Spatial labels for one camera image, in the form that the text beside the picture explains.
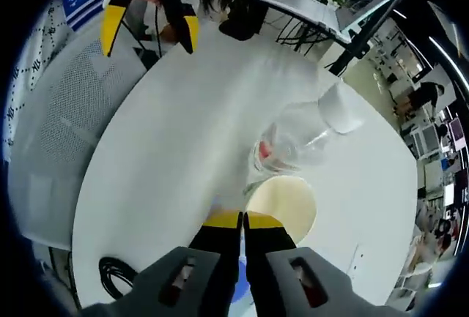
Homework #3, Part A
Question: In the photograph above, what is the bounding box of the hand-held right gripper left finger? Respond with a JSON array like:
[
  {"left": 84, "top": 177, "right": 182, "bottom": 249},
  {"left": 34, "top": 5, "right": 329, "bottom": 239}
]
[{"left": 86, "top": 211, "right": 243, "bottom": 317}]

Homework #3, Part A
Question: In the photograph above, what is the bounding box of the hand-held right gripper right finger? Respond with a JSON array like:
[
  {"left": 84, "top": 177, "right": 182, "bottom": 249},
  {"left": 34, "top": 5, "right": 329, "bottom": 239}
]
[{"left": 243, "top": 212, "right": 400, "bottom": 317}]

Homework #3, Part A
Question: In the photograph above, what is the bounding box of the clear bag with blue pad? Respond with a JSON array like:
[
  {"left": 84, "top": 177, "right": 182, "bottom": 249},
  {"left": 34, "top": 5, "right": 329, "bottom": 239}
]
[{"left": 233, "top": 257, "right": 254, "bottom": 305}]

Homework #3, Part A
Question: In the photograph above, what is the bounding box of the white green-print paper cup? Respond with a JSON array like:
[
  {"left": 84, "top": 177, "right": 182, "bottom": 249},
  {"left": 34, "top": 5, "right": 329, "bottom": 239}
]
[{"left": 244, "top": 174, "right": 317, "bottom": 245}]

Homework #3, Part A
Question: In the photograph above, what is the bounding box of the clear plastic water bottle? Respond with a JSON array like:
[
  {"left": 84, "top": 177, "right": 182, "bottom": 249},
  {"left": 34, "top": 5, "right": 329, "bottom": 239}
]
[{"left": 248, "top": 82, "right": 364, "bottom": 181}]

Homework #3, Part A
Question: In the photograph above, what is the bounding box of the person's white patterned shirt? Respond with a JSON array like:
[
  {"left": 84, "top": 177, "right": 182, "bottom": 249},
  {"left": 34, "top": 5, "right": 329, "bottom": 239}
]
[{"left": 2, "top": 0, "right": 71, "bottom": 157}]

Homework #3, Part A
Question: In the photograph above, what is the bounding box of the grey mesh chair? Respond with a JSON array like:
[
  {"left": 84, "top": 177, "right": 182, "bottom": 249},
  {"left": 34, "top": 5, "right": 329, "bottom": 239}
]
[{"left": 10, "top": 34, "right": 148, "bottom": 249}]

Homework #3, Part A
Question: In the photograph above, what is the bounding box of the white monitor cart shelf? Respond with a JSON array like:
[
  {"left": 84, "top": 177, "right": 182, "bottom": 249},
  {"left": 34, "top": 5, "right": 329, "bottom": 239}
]
[{"left": 235, "top": 0, "right": 353, "bottom": 44}]

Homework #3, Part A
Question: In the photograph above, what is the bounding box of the white table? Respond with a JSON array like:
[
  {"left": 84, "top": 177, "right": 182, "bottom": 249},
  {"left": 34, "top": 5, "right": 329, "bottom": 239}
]
[{"left": 71, "top": 20, "right": 418, "bottom": 310}]

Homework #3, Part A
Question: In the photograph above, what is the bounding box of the black monitor stand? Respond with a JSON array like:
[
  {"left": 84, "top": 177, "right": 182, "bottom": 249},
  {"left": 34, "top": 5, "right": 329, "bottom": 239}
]
[{"left": 321, "top": 19, "right": 379, "bottom": 77}]

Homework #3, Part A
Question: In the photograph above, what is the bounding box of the white-framed monitor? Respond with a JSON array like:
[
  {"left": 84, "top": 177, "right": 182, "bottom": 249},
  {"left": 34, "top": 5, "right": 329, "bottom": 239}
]
[{"left": 336, "top": 0, "right": 416, "bottom": 39}]

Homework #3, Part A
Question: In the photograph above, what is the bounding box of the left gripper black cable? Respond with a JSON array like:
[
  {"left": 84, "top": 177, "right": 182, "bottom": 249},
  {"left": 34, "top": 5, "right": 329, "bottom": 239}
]
[{"left": 152, "top": 1, "right": 165, "bottom": 59}]

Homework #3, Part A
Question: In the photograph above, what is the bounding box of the blue and white wall poster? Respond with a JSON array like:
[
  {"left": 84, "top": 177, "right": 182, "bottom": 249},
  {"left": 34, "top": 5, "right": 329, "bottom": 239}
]
[{"left": 59, "top": 0, "right": 104, "bottom": 33}]

